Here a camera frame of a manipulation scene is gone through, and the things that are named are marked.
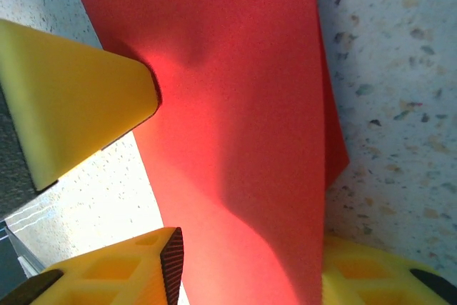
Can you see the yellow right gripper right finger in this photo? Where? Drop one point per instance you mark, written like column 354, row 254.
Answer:
column 375, row 276

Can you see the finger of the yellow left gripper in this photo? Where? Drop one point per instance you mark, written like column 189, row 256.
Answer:
column 71, row 105

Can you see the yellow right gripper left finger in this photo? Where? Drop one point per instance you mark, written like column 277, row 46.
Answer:
column 107, row 276

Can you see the red cloth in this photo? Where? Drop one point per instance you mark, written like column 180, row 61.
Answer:
column 250, row 105

